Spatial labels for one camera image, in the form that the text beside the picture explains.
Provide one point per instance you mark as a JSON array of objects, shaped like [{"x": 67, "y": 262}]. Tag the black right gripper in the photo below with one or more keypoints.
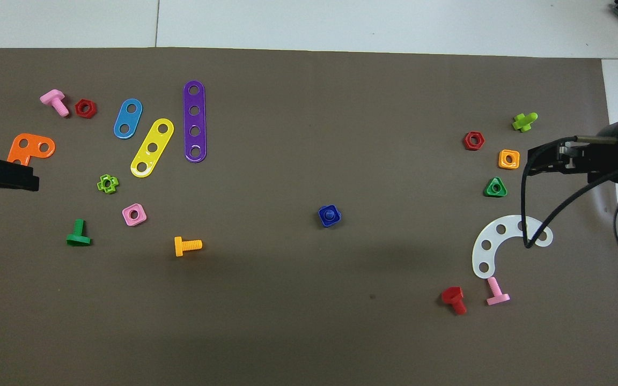
[{"x": 601, "y": 161}]

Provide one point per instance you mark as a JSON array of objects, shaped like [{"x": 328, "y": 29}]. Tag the blue square nut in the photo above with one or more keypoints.
[{"x": 323, "y": 219}]

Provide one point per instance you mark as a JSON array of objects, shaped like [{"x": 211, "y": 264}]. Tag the orange square nut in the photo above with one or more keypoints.
[{"x": 508, "y": 159}]

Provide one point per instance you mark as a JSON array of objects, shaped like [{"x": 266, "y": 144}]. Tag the orange angled three-hole plate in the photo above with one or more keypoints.
[{"x": 32, "y": 146}]

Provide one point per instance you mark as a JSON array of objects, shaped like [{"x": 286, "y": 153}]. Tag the lime green plastic bolt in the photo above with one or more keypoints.
[{"x": 523, "y": 121}]

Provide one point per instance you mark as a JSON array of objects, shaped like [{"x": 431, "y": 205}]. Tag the green triangular nut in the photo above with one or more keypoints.
[{"x": 495, "y": 187}]

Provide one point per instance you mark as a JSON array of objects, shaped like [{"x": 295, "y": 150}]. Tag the red hexagonal nut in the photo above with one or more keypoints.
[
  {"x": 86, "y": 109},
  {"x": 473, "y": 141}
]

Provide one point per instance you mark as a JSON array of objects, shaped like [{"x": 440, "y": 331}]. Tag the pink plastic bolt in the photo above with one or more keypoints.
[
  {"x": 54, "y": 100},
  {"x": 497, "y": 294}
]

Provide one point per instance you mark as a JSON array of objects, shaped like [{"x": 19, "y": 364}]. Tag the dark green plastic bolt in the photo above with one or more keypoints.
[{"x": 78, "y": 236}]

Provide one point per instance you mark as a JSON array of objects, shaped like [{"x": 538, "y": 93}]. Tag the green cross-shaped nut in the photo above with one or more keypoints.
[{"x": 108, "y": 184}]

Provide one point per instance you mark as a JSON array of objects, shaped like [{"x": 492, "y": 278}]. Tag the white curved five-hole plate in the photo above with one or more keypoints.
[{"x": 485, "y": 236}]

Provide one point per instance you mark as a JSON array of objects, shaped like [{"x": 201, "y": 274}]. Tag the blue two-hole strip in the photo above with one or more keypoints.
[{"x": 123, "y": 128}]

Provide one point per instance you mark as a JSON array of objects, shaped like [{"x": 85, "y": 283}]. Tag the pink square nut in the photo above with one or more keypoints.
[{"x": 134, "y": 215}]

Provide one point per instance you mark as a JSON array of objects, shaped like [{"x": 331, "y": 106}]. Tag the yellow three-hole strip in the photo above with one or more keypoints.
[{"x": 146, "y": 157}]

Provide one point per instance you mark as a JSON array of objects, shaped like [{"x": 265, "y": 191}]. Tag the red plastic bolt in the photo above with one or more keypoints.
[{"x": 454, "y": 299}]

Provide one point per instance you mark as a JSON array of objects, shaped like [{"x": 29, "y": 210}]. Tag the orange-yellow plastic bolt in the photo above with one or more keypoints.
[{"x": 186, "y": 246}]

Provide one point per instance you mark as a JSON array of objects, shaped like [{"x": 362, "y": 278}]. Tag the purple four-hole strip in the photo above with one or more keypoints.
[{"x": 195, "y": 120}]

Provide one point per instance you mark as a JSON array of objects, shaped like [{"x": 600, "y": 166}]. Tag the brown table mat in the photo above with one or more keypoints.
[{"x": 287, "y": 134}]

